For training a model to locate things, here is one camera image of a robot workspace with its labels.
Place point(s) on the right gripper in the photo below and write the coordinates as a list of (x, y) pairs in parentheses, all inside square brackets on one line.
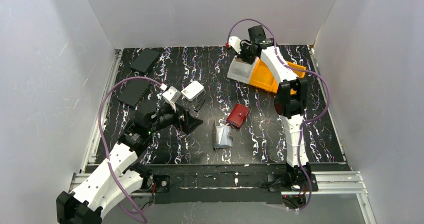
[(247, 57)]

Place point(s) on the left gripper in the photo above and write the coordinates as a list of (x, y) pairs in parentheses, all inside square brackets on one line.
[(182, 119)]

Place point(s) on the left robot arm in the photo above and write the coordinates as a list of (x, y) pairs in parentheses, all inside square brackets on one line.
[(119, 174)]

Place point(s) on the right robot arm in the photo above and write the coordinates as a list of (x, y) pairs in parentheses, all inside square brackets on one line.
[(290, 98)]

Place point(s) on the red card holder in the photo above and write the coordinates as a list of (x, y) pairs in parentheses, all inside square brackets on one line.
[(238, 115)]

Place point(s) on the white plastic bin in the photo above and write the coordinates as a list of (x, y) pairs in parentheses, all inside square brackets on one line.
[(241, 72)]

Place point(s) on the orange plastic bin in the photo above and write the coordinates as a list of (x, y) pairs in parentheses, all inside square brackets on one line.
[(294, 69), (262, 77)]

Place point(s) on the black comb piece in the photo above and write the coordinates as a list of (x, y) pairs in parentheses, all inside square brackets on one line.
[(200, 102)]

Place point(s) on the white box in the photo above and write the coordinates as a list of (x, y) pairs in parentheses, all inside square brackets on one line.
[(191, 91)]

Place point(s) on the black ridged block near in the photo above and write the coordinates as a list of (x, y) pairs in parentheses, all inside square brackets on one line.
[(134, 92)]

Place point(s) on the black ridged block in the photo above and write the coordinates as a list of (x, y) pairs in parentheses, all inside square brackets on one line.
[(145, 61), (134, 92)]

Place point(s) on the black base bar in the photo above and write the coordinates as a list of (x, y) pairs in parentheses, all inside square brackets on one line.
[(226, 183)]

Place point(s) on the black ridged block far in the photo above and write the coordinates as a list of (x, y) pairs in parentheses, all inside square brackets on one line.
[(145, 61)]

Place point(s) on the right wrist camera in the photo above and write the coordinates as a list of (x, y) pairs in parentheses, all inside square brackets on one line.
[(234, 44)]

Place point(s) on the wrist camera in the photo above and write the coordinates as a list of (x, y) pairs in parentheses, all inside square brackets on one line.
[(234, 44), (171, 95)]

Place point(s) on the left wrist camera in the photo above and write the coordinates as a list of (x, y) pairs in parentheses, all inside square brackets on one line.
[(171, 95)]

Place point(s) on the aluminium frame rail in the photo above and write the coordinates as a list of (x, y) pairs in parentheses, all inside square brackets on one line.
[(90, 155)]

